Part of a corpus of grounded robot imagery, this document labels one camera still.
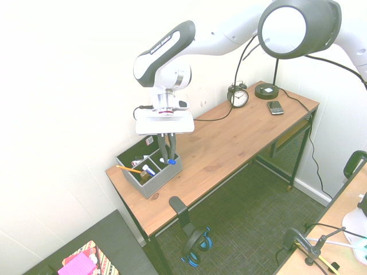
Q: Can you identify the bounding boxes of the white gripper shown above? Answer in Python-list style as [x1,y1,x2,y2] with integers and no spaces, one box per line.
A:
[135,109,196,164]

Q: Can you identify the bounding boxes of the grey fabric desk organizer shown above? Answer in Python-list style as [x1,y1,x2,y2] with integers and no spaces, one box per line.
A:
[115,137,184,199]

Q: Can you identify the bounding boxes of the orange pencil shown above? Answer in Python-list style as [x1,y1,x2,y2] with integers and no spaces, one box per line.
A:
[115,164,143,174]

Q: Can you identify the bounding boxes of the black headphone hook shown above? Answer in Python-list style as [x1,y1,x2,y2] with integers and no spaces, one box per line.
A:
[168,195,199,239]

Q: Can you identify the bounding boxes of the black twin-bell alarm clock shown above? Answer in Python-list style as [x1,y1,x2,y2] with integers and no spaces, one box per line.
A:
[227,80,249,109]

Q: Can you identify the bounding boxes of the black and blue headphones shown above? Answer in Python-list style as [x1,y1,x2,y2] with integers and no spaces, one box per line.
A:
[180,226,213,268]

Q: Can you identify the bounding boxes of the black desk lamp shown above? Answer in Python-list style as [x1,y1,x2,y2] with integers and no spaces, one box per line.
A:
[254,57,280,100]

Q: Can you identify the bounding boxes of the black low side table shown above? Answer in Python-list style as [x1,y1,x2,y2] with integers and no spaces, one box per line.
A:
[22,209,158,275]

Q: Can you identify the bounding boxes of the black keypad phone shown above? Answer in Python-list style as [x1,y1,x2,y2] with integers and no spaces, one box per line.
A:
[266,100,285,116]

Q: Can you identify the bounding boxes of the pink and patterned books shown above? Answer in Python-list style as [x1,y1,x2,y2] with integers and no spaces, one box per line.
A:
[62,239,120,275]

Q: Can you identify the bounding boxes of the pink sticky note pad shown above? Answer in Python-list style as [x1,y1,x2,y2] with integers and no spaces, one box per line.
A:
[57,250,99,275]

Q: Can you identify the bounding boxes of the black metal table clamp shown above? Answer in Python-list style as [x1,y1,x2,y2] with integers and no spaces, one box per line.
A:
[282,227,322,268]

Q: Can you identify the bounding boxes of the light wooden work table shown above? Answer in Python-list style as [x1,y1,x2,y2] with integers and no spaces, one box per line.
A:
[274,164,367,275]

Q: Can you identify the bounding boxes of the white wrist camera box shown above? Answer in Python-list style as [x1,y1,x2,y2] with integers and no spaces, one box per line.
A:
[174,99,191,111]

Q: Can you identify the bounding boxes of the wooden desk with black frame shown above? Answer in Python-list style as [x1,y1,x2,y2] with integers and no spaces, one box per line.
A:
[104,80,321,275]

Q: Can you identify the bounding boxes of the black lamp power cord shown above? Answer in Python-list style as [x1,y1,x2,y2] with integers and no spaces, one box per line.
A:
[277,87,334,199]

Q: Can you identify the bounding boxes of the black curved clamp bracket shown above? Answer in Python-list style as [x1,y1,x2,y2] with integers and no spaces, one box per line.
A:
[343,150,367,179]

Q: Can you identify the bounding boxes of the thin white cable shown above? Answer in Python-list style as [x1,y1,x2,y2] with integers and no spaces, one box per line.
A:
[304,237,357,249]

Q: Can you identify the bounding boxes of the yellow black strap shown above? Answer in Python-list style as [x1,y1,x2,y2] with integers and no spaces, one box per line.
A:
[317,256,341,273]

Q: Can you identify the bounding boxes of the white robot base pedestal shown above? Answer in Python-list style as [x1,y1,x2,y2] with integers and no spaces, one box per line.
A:
[341,200,367,245]

